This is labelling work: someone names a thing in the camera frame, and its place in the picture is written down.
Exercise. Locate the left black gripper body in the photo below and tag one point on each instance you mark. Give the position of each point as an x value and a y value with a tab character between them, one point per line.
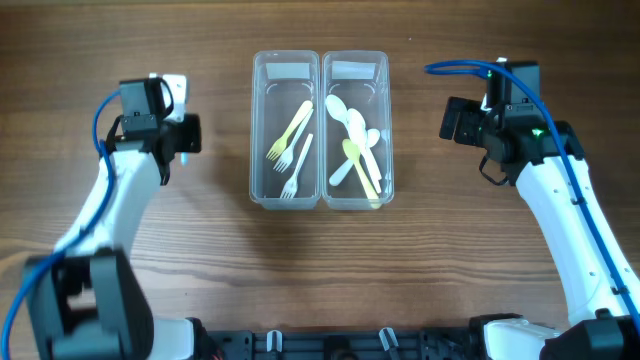
188	133

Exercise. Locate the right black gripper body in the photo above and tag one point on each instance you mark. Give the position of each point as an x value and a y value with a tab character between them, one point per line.
473	123

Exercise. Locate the yellow plastic fork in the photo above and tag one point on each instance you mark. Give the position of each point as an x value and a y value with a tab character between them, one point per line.
280	144

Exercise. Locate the yellow plastic spoon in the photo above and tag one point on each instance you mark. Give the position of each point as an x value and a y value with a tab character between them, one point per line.
353	154

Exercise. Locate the thick white plastic spoon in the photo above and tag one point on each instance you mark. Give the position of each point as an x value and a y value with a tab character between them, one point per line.
340	173

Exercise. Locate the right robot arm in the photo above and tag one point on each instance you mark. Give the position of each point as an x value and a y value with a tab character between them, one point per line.
546	163

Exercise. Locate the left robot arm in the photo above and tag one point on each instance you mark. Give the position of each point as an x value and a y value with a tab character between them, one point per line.
83	299

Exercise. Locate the left clear plastic container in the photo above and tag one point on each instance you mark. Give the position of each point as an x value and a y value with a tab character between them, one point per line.
282	81

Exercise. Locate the clear plastic container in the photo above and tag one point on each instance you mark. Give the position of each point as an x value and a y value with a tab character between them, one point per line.
282	81
361	80

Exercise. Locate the right clear plastic container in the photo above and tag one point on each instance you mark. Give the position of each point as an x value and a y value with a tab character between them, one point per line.
361	80

